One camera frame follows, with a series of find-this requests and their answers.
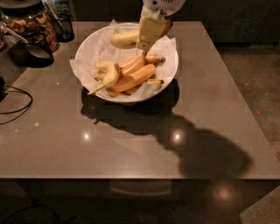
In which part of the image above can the black mesh pen holder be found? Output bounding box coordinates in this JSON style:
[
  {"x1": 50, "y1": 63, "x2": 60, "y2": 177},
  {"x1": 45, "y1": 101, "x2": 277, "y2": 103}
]
[{"x1": 52, "y1": 14, "x2": 74, "y2": 43}]

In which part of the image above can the banana at back right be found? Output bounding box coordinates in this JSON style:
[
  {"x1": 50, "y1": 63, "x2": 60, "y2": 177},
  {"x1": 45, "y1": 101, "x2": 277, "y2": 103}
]
[{"x1": 145, "y1": 54, "x2": 165, "y2": 64}]

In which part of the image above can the curved yellow banana left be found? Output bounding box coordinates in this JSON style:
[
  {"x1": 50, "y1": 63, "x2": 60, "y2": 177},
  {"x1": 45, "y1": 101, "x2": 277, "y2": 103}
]
[{"x1": 88, "y1": 60, "x2": 120, "y2": 95}]

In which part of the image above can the orange banana upper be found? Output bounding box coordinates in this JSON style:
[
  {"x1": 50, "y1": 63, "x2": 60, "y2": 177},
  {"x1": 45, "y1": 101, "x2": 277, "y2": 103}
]
[{"x1": 119, "y1": 55, "x2": 145, "y2": 77}]

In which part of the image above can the banana peel piece right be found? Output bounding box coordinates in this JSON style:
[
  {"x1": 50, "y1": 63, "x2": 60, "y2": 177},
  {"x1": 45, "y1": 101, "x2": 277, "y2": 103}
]
[{"x1": 146, "y1": 79, "x2": 164, "y2": 91}]

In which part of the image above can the yellow banana top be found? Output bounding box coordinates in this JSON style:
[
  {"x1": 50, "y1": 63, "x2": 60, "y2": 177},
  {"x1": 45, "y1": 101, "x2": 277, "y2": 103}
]
[{"x1": 110, "y1": 29, "x2": 139, "y2": 49}]

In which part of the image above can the glass snack jar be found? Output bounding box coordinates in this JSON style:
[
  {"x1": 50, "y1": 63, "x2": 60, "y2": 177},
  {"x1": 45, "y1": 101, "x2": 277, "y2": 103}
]
[{"x1": 0, "y1": 0, "x2": 60, "y2": 52}]

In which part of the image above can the black mesh cup front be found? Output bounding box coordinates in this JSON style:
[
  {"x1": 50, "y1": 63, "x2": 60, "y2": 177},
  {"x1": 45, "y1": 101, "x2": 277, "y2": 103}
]
[{"x1": 9, "y1": 32, "x2": 54, "y2": 68}]

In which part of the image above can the white bowl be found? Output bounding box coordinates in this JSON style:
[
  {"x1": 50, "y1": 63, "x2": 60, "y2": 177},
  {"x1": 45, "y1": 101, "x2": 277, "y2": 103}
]
[{"x1": 74, "y1": 22, "x2": 179, "y2": 104}]

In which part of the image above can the black cable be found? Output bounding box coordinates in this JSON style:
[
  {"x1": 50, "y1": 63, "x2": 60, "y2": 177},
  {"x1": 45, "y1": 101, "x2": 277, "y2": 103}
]
[{"x1": 0, "y1": 83, "x2": 34, "y2": 126}]

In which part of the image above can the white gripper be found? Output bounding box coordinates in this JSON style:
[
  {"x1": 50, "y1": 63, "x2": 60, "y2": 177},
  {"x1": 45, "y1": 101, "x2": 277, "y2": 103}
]
[{"x1": 136, "y1": 0, "x2": 186, "y2": 53}]

